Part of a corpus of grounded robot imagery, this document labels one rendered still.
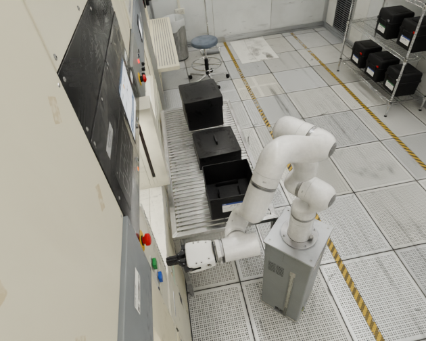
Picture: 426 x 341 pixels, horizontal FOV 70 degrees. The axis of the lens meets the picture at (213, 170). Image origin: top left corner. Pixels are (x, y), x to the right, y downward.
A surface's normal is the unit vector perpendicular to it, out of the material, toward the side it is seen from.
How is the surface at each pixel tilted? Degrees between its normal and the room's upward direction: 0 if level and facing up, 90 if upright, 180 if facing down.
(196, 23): 90
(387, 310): 0
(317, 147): 65
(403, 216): 0
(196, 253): 4
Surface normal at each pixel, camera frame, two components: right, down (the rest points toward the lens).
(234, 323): -0.08, -0.71
